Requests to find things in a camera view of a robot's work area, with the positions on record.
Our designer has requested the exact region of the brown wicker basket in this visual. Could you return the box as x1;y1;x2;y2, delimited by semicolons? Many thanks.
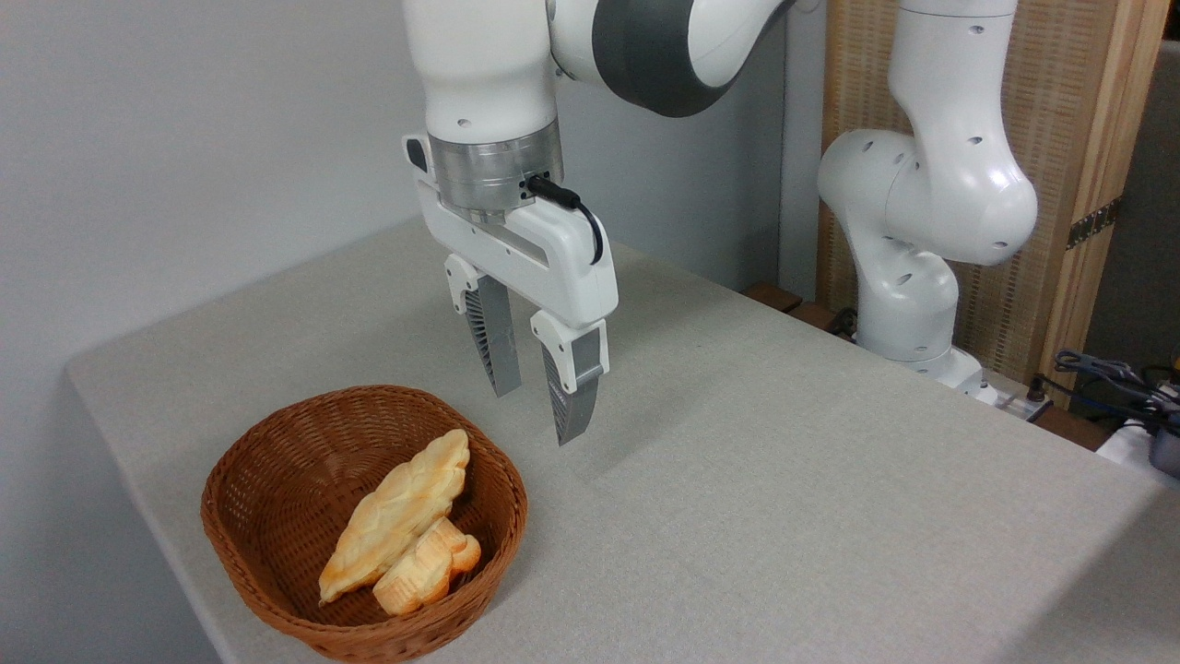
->
200;385;529;664

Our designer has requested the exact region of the long braided bread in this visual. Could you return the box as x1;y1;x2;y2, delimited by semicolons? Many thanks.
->
318;429;471;606

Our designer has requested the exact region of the dark cable bundle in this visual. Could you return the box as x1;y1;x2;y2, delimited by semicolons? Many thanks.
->
1040;348;1180;436

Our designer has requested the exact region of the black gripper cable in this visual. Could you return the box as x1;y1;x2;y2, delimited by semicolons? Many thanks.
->
524;173;606;267

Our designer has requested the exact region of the small bread piece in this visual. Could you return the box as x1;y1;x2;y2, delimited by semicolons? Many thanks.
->
372;516;482;617

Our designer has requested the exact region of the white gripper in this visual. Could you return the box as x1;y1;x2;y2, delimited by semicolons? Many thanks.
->
403;135;620;447

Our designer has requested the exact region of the wooden rattan screen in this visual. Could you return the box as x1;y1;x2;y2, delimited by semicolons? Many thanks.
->
820;0;1172;393

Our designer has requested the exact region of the black metal hinge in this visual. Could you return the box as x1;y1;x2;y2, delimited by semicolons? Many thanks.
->
1066;197;1124;251

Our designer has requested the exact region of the white box with grey container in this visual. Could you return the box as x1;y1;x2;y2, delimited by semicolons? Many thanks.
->
1095;417;1180;492

